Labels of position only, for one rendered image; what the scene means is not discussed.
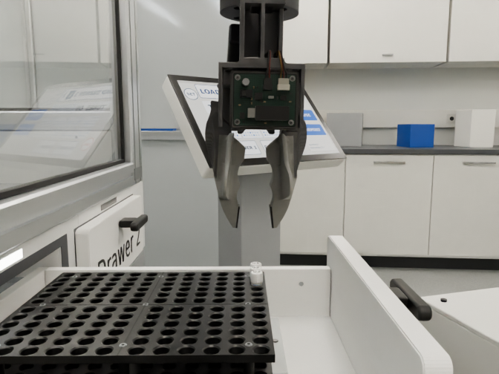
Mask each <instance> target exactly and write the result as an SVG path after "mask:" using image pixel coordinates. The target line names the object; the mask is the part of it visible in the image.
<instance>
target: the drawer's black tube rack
mask: <svg viewBox="0 0 499 374"><path fill-rule="evenodd" d="M247 277H250V276H249V275H247V272H63V273H62V274H61V275H59V276H58V277H57V278H55V279H54V280H53V281H51V282H50V283H49V284H48V285H47V286H46V287H44V288H43V289H42V290H40V291H39V292H38V293H36V294H35V295H34V296H33V297H32V298H31V299H29V300H28V301H27V302H25V303H24V304H23V305H21V306H20V307H19V308H18V309H17V310H16V311H15V312H13V313H12V314H11V315H9V316H8V317H7V318H5V319H4V320H3V321H2V322H1V323H0V374H273V369H272V363H249V347H250V346H252V343H250V342H249V326H248V305H251V303H248V287H247Z"/></svg>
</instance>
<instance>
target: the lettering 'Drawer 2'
mask: <svg viewBox="0 0 499 374"><path fill-rule="evenodd" d="M139 234H140V230H139V232H138V238H137V246H138V245H139V244H140V241H139V242H138V239H139ZM133 237H134V235H132V237H131V252H132V238H133ZM127 243H128V244H129V246H128V247H127ZM129 248H130V242H129V240H127V242H126V245H125V244H123V248H122V247H120V250H118V255H119V261H120V265H121V257H123V261H124V251H125V253H126V256H127V257H128V256H129V255H130V252H129V253H128V254H127V250H128V249H129ZM114 256H115V257H116V259H115V260H114V262H113V264H112V267H114V263H115V262H116V267H117V254H116V253H114V254H113V256H112V259H113V257H114ZM101 263H104V267H106V264H105V260H104V259H102V260H101V261H100V262H98V267H100V264H101Z"/></svg>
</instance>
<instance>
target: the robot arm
mask: <svg viewBox="0 0 499 374"><path fill-rule="evenodd" d="M220 14H221V15H222V16H223V17H224V18H226V19H230V20H233V21H237V22H240V24H231V25H230V26H229V37H228V48H227V59H226V62H218V84H217V87H218V101H213V100H212V101H211V102H210V104H211V111H210V115H209V118H208V120H207V122H206V129H205V140H206V148H207V151H208V154H209V158H210V162H211V164H212V170H213V173H214V179H215V185H216V187H217V190H218V196H219V199H220V202H221V207H222V209H223V211H224V214H225V215H226V218H227V220H228V221H229V222H230V224H231V226H232V227H233V228H238V216H239V210H240V204H238V201H237V193H238V190H239V188H240V183H239V180H238V169H239V167H240V165H241V164H242V162H243V161H244V156H245V147H244V146H243V145H242V144H241V143H240V142H239V141H238V140H237V139H236V138H234V133H232V131H237V132H238V134H242V133H243V132H244V131H245V129H247V130H267V132H268V134H274V133H275V130H280V131H279V135H278V137H276V138H275V139H274V140H273V141H272V142H271V143H270V144H269V145H268V146H267V147H266V157H267V161H268V162H269V164H270V165H271V168H272V179H271V181H270V188H271V189H272V193H273V197H272V200H271V202H270V204H269V207H270V219H271V225H272V229H274V228H277V227H278V225H279V223H280V222H281V220H282V219H283V217H284V216H285V214H286V212H287V209H288V207H289V204H290V200H291V198H292V195H293V190H294V187H295V184H296V179H297V170H298V166H299V163H300V160H301V157H302V154H303V152H304V148H305V146H306V141H307V126H306V122H305V121H304V81H305V64H293V63H286V62H285V61H284V58H283V26H284V21H287V20H291V19H294V18H295V17H297V16H298V15H299V0H220Z"/></svg>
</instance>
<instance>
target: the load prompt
mask: <svg viewBox="0 0 499 374"><path fill-rule="evenodd" d="M194 86H195V88H196V90H197V92H198V94H199V96H200V98H206V99H218V87H217V85H199V84H194Z"/></svg>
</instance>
